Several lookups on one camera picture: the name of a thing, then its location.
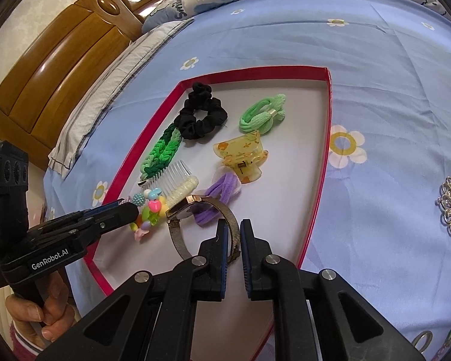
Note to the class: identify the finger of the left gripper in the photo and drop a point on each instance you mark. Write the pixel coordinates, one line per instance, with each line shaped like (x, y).
(105, 207)
(75, 239)

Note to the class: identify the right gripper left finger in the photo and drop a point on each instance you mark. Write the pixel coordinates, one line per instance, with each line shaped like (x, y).
(149, 317)

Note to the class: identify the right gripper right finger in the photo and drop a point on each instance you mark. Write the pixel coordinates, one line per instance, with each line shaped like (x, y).
(317, 316)

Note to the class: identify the mesh band wristwatch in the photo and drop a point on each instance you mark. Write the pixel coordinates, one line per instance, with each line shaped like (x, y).
(204, 209)

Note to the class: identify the clear hair comb with beads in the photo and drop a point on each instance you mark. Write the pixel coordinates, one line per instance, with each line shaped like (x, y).
(176, 182)

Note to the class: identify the yellow hair claw clip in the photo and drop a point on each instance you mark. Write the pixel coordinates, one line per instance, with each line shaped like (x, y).
(244, 155)

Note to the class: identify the black scrunchie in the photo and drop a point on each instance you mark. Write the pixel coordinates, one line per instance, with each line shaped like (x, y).
(201, 114)

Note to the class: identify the red jewelry tray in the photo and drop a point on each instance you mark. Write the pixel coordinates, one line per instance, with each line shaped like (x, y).
(291, 107)

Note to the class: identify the person's left hand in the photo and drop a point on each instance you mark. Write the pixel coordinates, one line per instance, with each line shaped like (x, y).
(41, 324)

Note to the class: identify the blue floral bed sheet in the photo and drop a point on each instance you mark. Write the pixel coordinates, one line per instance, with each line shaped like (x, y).
(378, 223)

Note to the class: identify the wooden headboard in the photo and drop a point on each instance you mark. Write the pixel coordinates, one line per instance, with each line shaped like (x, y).
(43, 87)

